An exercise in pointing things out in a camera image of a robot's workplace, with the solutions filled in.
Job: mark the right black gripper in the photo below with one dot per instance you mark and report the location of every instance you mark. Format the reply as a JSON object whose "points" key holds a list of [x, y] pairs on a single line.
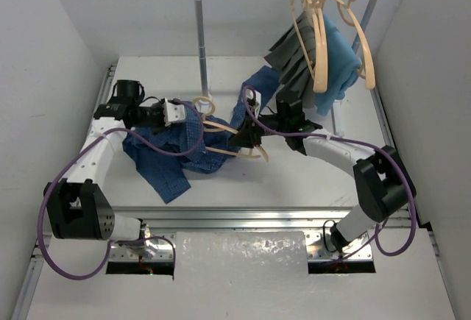
{"points": [[249, 133]]}

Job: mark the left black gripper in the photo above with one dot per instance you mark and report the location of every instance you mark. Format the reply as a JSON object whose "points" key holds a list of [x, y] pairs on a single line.
{"points": [[162, 112]]}

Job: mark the beige plastic hanger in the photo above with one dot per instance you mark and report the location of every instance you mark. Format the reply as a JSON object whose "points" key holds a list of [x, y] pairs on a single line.
{"points": [[206, 107]]}

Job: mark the blue plaid shirt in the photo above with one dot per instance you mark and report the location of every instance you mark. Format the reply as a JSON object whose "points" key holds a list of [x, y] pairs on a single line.
{"points": [[165, 173]]}

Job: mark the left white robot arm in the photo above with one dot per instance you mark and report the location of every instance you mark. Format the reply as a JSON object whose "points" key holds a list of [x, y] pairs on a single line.
{"points": [[77, 206]]}

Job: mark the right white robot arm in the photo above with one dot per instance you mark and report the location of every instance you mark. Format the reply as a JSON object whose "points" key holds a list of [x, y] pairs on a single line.
{"points": [[382, 183]]}

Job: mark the beige hanger with grey garment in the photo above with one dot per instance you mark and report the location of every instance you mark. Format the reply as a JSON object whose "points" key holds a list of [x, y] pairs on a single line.
{"points": [[303, 25]]}

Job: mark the beige hanger with blue garment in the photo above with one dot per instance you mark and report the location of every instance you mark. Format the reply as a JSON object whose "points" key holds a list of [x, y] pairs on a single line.
{"points": [[315, 11]]}

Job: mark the empty beige hanger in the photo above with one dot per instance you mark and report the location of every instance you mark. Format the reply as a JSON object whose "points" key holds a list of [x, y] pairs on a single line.
{"points": [[367, 70]]}

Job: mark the grey hanging garment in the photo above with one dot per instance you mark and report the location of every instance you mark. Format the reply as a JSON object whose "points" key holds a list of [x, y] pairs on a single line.
{"points": [[287, 58]]}

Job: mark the light blue hanging garment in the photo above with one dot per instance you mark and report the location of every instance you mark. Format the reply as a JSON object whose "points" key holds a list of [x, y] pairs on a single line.
{"points": [[343, 64]]}

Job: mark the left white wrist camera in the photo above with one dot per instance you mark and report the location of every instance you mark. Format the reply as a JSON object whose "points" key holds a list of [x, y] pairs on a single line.
{"points": [[174, 113]]}

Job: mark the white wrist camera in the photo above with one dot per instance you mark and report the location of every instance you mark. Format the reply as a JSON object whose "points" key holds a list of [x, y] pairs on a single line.
{"points": [[174, 113], [253, 99]]}

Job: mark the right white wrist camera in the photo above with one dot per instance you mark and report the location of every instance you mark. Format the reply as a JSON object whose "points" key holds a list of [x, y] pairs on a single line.
{"points": [[253, 99]]}

